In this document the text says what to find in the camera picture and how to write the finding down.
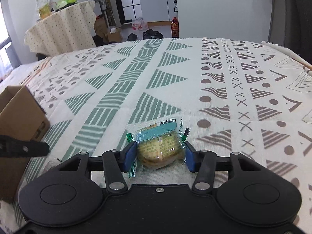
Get patterned printed blanket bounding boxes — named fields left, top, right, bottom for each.
left=0, top=37, right=312, bottom=234

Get brown cardboard box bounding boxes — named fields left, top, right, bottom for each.
left=0, top=85, right=51, bottom=204

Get plastic bag red print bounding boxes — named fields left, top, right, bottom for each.
left=131, top=18, right=148, bottom=30

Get white cabinet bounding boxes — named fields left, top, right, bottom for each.
left=137, top=0, right=176, bottom=22

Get black shoes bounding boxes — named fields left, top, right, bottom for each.
left=126, top=28, right=164, bottom=42

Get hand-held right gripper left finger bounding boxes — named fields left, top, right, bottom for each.
left=57, top=141, right=137, bottom=192

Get black framed sliding door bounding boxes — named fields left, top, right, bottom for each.
left=117, top=0, right=142, bottom=22

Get red drink bottle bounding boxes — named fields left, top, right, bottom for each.
left=170, top=17, right=180, bottom=38

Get dark curtain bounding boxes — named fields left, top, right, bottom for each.
left=268, top=0, right=312, bottom=62

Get small cardboard box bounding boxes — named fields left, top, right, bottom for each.
left=94, top=19, right=109, bottom=38

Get clear cooking oil bottle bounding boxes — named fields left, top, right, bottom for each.
left=36, top=0, right=52, bottom=20

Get round cookie packet teal label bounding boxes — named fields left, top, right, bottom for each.
left=125, top=117, right=192, bottom=178

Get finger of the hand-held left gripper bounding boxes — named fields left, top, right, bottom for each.
left=0, top=134, right=50, bottom=158

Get round table dotted tablecloth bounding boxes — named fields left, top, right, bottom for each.
left=24, top=0, right=97, bottom=56

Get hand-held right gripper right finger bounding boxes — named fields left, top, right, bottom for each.
left=184, top=141, right=259, bottom=191

